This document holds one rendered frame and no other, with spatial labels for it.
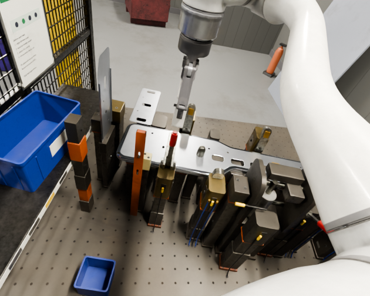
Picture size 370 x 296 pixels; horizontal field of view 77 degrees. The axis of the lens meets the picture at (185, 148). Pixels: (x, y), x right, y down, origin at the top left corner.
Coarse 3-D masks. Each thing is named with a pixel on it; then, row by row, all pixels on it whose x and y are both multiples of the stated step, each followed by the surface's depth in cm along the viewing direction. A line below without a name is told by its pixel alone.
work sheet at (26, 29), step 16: (0, 0) 64; (16, 0) 70; (32, 0) 77; (0, 16) 66; (16, 16) 72; (32, 16) 79; (16, 32) 73; (32, 32) 80; (48, 32) 89; (16, 48) 74; (32, 48) 82; (48, 48) 91; (16, 64) 76; (32, 64) 84; (48, 64) 94; (32, 80) 86
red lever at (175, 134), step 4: (172, 132) 73; (176, 132) 72; (172, 136) 72; (176, 136) 72; (172, 140) 73; (176, 140) 74; (172, 144) 75; (172, 148) 76; (168, 152) 78; (172, 152) 78; (168, 156) 79; (168, 160) 80; (168, 164) 82
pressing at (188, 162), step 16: (128, 128) 101; (144, 128) 103; (128, 144) 94; (160, 144) 97; (176, 144) 99; (192, 144) 101; (208, 144) 103; (224, 144) 106; (128, 160) 89; (160, 160) 91; (176, 160) 93; (192, 160) 95; (208, 160) 96; (224, 160) 98; (240, 160) 101; (272, 160) 104; (288, 160) 107
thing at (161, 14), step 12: (132, 0) 427; (144, 0) 433; (156, 0) 439; (168, 0) 445; (132, 12) 442; (144, 12) 448; (156, 12) 454; (168, 12) 461; (144, 24) 472; (156, 24) 478
